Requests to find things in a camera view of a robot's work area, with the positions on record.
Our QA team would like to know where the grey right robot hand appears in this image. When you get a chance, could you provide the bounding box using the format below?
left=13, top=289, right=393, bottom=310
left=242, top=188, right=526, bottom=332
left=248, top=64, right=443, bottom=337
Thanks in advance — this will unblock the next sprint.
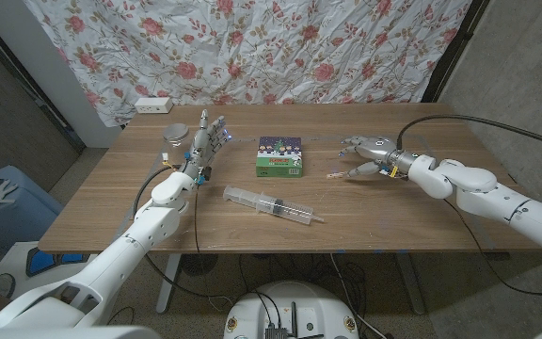
left=339, top=135, right=416, bottom=179

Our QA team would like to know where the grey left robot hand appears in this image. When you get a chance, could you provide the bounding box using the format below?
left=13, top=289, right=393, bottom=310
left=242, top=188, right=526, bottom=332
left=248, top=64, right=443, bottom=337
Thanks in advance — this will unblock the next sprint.
left=180, top=108, right=233, bottom=186

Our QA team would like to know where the green cartoon print box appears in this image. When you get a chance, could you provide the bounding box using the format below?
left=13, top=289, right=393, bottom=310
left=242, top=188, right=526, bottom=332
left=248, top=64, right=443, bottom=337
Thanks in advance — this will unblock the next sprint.
left=255, top=136, right=304, bottom=179

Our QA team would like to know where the clear plastic syringe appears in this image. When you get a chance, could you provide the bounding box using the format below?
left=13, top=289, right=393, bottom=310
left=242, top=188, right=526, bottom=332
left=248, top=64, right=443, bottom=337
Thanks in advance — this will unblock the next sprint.
left=222, top=185, right=325, bottom=226

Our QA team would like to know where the white power strip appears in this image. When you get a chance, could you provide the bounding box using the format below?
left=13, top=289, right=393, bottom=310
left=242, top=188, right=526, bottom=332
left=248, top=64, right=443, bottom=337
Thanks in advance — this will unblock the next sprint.
left=134, top=97, right=174, bottom=115

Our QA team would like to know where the floral rose backdrop cloth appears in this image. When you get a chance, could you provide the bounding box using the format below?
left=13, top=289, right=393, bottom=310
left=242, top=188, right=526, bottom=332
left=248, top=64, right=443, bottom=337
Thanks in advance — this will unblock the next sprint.
left=22, top=0, right=473, bottom=128

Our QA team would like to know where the black round floor base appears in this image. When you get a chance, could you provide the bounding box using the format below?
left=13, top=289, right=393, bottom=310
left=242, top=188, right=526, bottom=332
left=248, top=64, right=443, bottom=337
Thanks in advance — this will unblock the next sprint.
left=179, top=253, right=219, bottom=277

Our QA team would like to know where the black backdrop stand pole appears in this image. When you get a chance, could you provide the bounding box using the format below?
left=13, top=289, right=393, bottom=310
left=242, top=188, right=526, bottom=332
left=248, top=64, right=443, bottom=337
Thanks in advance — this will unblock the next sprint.
left=0, top=13, right=87, bottom=154
left=420, top=0, right=491, bottom=104

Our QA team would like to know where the grey table leg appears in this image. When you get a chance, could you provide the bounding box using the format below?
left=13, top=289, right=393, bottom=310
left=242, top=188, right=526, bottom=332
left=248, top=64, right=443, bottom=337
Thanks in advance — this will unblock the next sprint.
left=395, top=253, right=426, bottom=315

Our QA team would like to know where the white table leg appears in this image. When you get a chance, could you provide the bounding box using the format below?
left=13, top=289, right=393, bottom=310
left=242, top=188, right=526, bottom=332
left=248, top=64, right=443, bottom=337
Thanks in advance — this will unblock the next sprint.
left=155, top=253, right=183, bottom=315

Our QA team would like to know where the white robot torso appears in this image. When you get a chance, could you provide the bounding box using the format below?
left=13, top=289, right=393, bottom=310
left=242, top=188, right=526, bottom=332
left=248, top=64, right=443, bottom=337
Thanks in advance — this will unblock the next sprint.
left=222, top=281, right=359, bottom=339

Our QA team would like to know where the blue storage bin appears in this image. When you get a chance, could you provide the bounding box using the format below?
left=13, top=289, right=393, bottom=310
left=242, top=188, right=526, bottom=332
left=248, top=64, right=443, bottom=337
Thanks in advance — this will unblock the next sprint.
left=0, top=164, right=64, bottom=253

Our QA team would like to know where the white and blue floor pad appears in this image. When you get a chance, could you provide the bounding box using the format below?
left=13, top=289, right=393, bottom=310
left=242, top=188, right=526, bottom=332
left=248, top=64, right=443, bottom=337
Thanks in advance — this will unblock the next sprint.
left=0, top=240, right=99, bottom=300

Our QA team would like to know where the grey sneaker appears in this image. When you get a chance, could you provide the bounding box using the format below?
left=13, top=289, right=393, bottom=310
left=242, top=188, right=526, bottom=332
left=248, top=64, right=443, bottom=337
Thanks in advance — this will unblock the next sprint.
left=0, top=272, right=18, bottom=299

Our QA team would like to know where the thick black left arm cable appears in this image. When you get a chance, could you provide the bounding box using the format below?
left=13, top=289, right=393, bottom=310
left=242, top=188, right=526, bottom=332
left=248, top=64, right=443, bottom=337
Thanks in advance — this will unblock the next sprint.
left=133, top=164, right=234, bottom=302

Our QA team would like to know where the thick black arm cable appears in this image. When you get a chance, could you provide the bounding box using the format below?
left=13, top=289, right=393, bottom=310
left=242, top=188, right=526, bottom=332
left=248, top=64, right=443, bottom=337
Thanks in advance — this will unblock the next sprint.
left=133, top=164, right=234, bottom=302
left=395, top=114, right=542, bottom=153

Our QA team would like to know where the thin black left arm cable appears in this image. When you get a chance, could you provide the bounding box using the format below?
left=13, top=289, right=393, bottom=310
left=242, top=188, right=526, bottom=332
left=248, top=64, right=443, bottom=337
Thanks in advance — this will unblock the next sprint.
left=193, top=184, right=201, bottom=255

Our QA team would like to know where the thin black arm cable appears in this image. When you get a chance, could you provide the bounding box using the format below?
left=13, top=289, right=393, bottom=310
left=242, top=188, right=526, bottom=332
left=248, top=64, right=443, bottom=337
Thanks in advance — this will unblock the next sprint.
left=193, top=184, right=201, bottom=255
left=443, top=198, right=542, bottom=299

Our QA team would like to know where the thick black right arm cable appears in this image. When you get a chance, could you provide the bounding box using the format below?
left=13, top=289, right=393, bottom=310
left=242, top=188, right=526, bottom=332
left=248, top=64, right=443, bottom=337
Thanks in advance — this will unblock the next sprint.
left=395, top=114, right=542, bottom=153

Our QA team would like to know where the white floor cable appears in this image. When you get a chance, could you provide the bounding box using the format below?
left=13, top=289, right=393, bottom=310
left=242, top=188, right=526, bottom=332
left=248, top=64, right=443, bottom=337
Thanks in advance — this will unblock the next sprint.
left=329, top=253, right=386, bottom=339

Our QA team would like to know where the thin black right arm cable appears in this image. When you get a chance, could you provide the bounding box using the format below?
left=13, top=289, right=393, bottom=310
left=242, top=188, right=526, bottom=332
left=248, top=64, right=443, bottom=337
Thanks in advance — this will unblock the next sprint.
left=443, top=198, right=542, bottom=299

